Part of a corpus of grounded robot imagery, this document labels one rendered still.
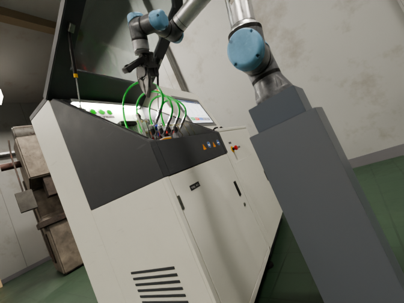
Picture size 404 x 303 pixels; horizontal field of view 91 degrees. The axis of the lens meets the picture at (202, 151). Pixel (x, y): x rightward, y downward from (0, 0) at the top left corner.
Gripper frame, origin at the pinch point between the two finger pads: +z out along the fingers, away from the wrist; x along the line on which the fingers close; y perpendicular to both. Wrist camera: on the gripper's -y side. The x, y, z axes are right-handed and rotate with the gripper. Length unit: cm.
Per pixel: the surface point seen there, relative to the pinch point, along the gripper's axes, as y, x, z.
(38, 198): -10, 398, 156
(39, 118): -31, 69, 4
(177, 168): -7.0, -21.8, 33.0
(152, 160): -17.1, -18.8, 26.1
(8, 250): -85, 683, 362
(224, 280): -11, -44, 80
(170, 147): -5.4, -17.4, 24.2
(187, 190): -7, -26, 43
